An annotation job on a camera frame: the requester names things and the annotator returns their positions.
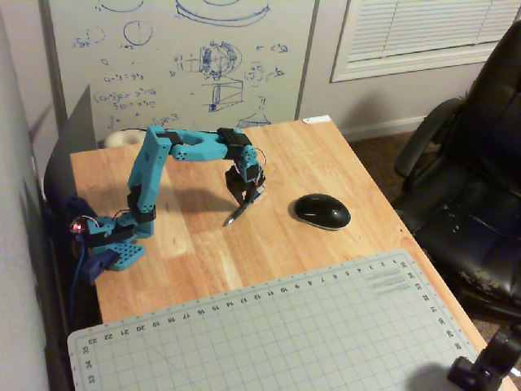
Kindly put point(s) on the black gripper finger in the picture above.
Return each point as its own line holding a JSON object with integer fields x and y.
{"x": 252, "y": 194}
{"x": 240, "y": 199}

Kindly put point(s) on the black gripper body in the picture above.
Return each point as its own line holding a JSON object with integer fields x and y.
{"x": 236, "y": 188}

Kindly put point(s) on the blue pen with black grip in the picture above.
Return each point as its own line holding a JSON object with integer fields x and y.
{"x": 236, "y": 213}

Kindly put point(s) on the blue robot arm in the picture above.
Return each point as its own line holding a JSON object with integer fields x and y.
{"x": 148, "y": 171}

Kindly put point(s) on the black computer mouse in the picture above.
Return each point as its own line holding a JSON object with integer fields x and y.
{"x": 321, "y": 211}

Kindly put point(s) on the white tape roll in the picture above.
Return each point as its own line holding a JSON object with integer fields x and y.
{"x": 122, "y": 139}

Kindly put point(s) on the grey cutting mat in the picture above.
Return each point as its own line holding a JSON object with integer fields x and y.
{"x": 264, "y": 338}

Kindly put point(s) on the whiteboard with blue drawings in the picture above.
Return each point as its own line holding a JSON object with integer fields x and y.
{"x": 163, "y": 61}

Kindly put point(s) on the dark blue table clamp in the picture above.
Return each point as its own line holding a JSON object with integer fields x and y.
{"x": 97, "y": 264}

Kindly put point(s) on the black flat panel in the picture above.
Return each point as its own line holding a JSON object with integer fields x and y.
{"x": 75, "y": 130}

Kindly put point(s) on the black leather office chair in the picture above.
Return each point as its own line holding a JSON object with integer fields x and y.
{"x": 480, "y": 183}

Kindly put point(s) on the white window blinds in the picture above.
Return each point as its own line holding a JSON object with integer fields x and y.
{"x": 427, "y": 32}

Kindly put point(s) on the black clamp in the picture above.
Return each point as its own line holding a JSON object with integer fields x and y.
{"x": 484, "y": 366}

